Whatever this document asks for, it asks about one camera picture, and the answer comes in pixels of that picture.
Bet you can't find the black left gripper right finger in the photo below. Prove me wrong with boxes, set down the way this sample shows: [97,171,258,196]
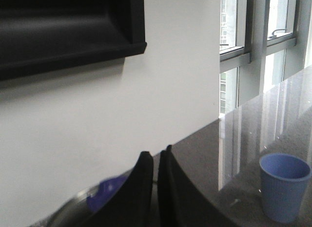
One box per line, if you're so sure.
[157,145,237,227]

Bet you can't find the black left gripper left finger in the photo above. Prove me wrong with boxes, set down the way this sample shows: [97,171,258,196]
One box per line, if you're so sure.
[82,151,154,227]

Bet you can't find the glass pot lid blue knob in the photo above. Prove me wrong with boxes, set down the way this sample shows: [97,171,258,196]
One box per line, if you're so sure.
[29,169,159,227]

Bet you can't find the grey window frame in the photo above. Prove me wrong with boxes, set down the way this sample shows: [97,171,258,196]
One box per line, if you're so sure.
[219,0,312,115]

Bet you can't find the light blue ribbed cup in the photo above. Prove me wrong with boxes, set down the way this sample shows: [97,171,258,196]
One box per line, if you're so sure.
[259,153,312,224]

